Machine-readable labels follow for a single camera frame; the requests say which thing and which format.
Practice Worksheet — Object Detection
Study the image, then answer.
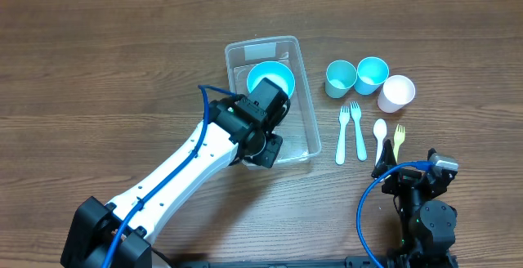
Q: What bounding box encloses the yellow plastic fork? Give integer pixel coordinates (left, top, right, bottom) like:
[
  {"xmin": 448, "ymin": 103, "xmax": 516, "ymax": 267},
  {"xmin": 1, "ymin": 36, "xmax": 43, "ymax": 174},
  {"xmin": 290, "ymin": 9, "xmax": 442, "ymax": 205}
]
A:
[{"xmin": 393, "ymin": 124, "xmax": 405, "ymax": 160}]

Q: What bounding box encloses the clear plastic container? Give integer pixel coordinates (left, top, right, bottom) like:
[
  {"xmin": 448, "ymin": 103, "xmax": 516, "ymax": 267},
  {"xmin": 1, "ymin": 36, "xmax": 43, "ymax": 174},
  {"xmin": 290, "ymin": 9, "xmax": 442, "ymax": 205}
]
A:
[{"xmin": 225, "ymin": 36, "xmax": 321, "ymax": 169}]

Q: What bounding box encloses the blue plastic bowl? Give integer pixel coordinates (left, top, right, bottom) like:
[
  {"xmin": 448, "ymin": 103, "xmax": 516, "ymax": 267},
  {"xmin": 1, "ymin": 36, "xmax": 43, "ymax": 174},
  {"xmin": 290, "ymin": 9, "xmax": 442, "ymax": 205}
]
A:
[{"xmin": 247, "ymin": 61, "xmax": 296, "ymax": 98}]

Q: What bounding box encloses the pink plastic cup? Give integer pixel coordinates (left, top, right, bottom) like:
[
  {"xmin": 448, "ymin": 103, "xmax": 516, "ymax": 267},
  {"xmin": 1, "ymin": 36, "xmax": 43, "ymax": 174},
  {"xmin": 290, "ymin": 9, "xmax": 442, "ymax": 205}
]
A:
[{"xmin": 378, "ymin": 75, "xmax": 416, "ymax": 114}]

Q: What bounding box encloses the blue plastic cup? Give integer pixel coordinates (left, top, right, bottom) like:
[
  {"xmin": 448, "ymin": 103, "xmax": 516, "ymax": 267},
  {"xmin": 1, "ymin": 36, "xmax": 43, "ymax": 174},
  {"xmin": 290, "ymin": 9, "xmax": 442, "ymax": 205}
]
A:
[{"xmin": 354, "ymin": 56, "xmax": 390, "ymax": 96}]

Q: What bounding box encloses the green plastic cup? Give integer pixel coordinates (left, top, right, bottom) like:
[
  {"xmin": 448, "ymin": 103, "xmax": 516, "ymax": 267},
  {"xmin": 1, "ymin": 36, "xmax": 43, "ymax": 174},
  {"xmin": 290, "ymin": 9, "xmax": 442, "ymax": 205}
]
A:
[{"xmin": 325, "ymin": 60, "xmax": 357, "ymax": 99}]

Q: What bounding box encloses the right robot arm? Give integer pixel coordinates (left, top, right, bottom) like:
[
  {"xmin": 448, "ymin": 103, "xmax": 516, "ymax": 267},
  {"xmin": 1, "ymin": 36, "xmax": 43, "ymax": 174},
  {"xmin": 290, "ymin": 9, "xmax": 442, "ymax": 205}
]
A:
[{"xmin": 373, "ymin": 149, "xmax": 458, "ymax": 268}]

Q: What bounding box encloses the white plastic spoon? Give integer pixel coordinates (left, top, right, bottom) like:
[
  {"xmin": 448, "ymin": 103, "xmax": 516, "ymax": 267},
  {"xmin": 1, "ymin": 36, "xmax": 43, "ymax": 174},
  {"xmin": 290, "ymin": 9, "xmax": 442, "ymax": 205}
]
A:
[{"xmin": 373, "ymin": 118, "xmax": 387, "ymax": 164}]

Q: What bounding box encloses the teal plastic fork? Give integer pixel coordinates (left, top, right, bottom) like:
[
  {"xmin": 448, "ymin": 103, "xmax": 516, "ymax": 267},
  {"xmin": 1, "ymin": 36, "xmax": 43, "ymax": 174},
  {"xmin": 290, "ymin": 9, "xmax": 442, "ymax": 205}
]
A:
[{"xmin": 350, "ymin": 101, "xmax": 367, "ymax": 161}]

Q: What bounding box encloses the light blue plastic fork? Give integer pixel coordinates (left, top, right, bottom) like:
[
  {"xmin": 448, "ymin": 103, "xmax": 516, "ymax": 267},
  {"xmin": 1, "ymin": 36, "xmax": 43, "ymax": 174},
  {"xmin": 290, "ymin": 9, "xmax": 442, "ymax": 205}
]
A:
[{"xmin": 335, "ymin": 106, "xmax": 351, "ymax": 165}]

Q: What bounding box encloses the white label sticker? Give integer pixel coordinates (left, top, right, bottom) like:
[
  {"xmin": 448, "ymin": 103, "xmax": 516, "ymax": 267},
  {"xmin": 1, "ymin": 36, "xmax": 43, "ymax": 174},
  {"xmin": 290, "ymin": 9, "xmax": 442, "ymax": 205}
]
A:
[{"xmin": 244, "ymin": 42, "xmax": 277, "ymax": 61}]

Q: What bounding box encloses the black aluminium frame rail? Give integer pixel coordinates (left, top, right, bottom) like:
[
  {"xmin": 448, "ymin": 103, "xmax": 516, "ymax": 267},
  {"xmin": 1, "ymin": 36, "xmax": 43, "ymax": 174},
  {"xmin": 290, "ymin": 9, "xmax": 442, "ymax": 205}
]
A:
[{"xmin": 172, "ymin": 256, "xmax": 377, "ymax": 268}]

